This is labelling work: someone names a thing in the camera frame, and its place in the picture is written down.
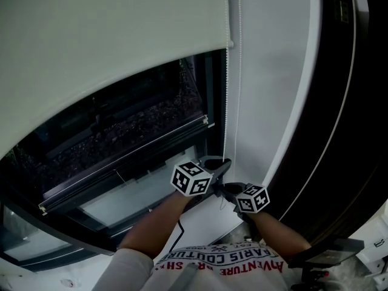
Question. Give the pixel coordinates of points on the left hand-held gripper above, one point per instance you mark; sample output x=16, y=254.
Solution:
x=189, y=180

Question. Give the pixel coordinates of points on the person's right forearm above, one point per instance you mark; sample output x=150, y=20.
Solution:
x=276, y=232

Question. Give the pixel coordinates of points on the clear plastic bottle red label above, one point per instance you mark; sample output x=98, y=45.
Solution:
x=66, y=282

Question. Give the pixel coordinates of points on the white window sill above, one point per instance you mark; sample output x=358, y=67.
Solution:
x=206, y=223

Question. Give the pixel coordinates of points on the white printed t-shirt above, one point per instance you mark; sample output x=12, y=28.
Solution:
x=227, y=279

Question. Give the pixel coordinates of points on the person's left forearm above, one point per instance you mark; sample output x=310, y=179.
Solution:
x=151, y=223

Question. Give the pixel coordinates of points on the white vanity cabinet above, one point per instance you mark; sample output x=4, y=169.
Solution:
x=373, y=232

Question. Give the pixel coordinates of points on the pale green roller blind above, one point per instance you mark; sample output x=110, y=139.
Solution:
x=91, y=41

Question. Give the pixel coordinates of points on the stack of dark door panels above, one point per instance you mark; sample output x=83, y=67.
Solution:
x=373, y=102

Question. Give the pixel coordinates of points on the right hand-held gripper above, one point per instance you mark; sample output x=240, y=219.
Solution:
x=253, y=200

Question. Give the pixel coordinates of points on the dark framed window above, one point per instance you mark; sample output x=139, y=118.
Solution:
x=121, y=150

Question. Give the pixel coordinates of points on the black chest-mounted device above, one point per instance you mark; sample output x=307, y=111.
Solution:
x=330, y=253

